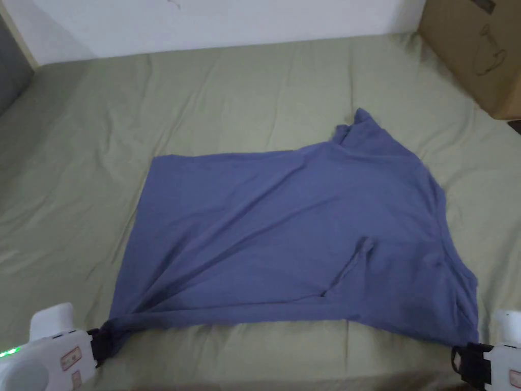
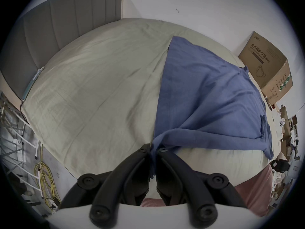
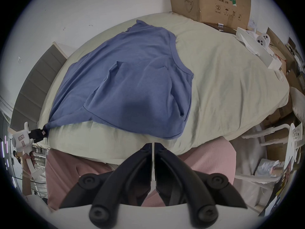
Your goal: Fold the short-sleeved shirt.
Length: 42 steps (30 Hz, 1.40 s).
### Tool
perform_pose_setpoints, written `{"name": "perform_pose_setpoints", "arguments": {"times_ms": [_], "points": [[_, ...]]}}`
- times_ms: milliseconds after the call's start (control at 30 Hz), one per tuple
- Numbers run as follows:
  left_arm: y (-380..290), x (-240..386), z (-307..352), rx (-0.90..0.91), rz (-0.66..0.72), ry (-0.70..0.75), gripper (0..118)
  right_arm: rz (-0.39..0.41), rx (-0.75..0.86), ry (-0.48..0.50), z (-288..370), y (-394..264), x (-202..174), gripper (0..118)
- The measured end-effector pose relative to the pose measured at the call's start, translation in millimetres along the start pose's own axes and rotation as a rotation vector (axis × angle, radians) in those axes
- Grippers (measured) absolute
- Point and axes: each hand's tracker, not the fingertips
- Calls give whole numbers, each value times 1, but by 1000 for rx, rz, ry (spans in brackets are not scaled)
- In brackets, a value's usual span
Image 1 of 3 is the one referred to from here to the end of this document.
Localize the grey padded headboard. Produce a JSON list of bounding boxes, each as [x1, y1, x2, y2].
[[0, 14, 34, 117]]

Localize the dark blue shirt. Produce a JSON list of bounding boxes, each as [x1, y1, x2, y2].
[[103, 107, 480, 347]]

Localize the bed with pale green sheet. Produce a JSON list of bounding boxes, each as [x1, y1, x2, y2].
[[0, 32, 521, 391]]

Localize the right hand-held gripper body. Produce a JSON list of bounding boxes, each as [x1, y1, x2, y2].
[[451, 309, 521, 391]]

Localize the brown cardboard carton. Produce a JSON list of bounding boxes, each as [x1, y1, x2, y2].
[[418, 0, 521, 121]]

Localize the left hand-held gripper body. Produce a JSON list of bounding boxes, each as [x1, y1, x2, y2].
[[0, 301, 115, 391]]

